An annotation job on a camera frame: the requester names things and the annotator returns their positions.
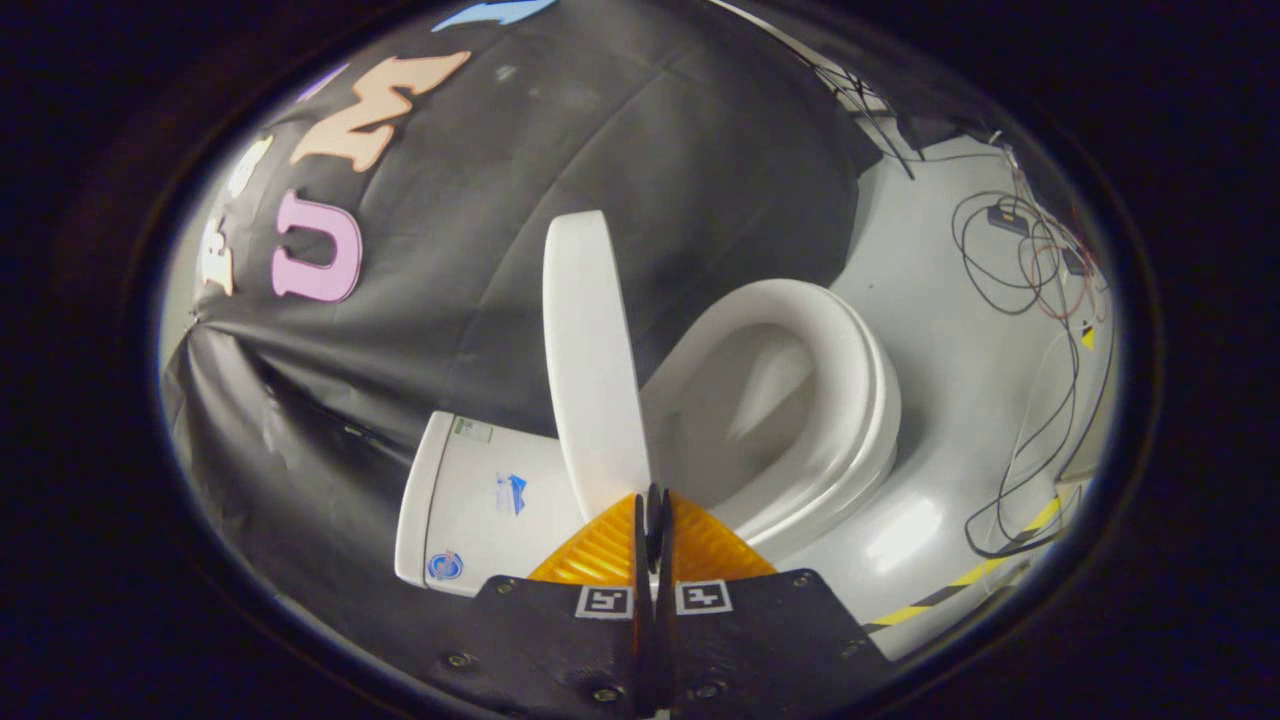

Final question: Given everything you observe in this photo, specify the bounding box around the yellow and black floor tape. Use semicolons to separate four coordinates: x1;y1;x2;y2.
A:
865;495;1063;633

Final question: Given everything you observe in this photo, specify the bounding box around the white toilet lid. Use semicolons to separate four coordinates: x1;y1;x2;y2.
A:
543;210;653;521

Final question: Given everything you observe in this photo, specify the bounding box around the white ceramic toilet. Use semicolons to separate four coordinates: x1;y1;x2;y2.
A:
395;300;901;598

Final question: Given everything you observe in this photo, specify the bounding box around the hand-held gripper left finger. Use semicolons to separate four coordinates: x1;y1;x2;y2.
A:
440;485;656;720

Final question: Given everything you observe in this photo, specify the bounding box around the black floor cable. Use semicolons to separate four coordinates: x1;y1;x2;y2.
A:
950;190;1116;561

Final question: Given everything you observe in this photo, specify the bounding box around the black tripod stand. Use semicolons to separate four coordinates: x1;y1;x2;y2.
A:
790;40;916;181

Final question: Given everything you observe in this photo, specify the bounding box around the black round lid pull tab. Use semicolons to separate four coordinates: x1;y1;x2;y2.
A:
645;483;669;576

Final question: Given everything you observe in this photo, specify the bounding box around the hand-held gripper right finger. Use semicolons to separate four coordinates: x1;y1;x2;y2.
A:
655;485;893;720

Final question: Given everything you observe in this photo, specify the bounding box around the red cable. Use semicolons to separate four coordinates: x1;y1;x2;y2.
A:
1030;240;1101;321

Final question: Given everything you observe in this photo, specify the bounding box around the black backdrop cloth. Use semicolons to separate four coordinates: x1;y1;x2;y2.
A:
160;0;1011;661

